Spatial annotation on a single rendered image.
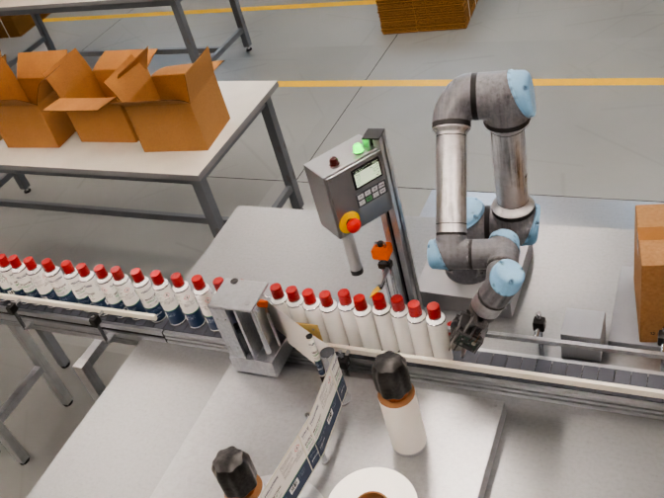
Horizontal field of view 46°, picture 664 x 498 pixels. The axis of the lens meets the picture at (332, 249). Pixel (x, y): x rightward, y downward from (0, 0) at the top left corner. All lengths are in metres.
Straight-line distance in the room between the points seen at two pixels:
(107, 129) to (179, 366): 1.72
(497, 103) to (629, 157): 2.44
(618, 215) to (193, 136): 1.85
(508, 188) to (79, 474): 1.40
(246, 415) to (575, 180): 2.52
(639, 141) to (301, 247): 2.29
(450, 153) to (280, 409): 0.81
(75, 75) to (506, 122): 2.56
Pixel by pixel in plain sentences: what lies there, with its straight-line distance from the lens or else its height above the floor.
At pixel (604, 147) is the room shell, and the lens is 4.42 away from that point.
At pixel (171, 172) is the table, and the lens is 3.50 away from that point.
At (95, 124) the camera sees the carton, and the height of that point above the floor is 0.88.
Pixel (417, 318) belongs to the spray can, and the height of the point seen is 1.05.
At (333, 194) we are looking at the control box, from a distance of 1.86.
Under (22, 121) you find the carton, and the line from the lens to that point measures 4.14.
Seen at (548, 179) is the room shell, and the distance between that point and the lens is 4.21.
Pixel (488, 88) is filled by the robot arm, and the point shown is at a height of 1.52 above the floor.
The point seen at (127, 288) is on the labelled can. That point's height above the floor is 1.02.
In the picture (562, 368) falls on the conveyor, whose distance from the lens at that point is 2.10.
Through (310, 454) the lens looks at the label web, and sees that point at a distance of 1.92.
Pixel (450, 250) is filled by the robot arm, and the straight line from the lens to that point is 1.92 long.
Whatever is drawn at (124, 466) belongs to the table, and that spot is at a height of 0.83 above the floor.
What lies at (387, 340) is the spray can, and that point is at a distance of 2.14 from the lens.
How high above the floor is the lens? 2.47
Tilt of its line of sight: 38 degrees down
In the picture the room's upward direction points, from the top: 17 degrees counter-clockwise
